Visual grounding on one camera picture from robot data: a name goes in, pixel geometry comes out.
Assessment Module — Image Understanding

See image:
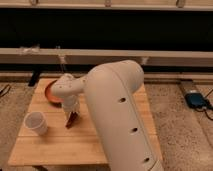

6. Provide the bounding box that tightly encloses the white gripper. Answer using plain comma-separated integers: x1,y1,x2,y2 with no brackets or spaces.
62,96,80,126

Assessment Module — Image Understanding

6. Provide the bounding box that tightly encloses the dark red pepper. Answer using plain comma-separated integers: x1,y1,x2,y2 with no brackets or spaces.
66,112,78,129

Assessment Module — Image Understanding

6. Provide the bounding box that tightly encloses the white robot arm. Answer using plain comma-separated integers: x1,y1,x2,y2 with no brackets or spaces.
51,60,164,171

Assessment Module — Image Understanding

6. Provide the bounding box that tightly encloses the orange ceramic bowl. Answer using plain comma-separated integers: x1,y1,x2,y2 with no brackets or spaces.
45,81,62,104

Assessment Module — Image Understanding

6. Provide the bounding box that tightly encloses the wooden table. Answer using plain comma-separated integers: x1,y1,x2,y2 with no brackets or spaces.
7,77,164,167

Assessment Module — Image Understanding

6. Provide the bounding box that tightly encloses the white paper cup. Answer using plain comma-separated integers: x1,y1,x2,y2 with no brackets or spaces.
24,111,48,135

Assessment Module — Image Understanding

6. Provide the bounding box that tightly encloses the blue device on floor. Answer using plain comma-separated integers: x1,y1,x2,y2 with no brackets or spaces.
185,93,206,108

